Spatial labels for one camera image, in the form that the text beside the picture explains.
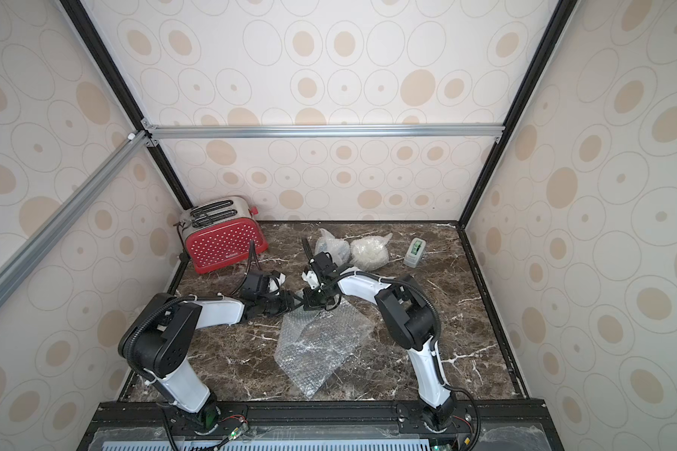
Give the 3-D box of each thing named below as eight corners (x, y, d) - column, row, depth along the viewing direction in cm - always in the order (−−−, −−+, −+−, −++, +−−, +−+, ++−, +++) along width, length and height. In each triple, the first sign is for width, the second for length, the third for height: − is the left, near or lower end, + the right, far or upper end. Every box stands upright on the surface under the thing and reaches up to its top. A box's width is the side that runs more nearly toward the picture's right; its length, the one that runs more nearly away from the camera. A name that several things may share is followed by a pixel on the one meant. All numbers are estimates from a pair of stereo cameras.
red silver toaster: (203, 275, 105) (180, 242, 90) (198, 242, 116) (177, 207, 101) (271, 254, 112) (260, 219, 97) (260, 224, 123) (249, 189, 108)
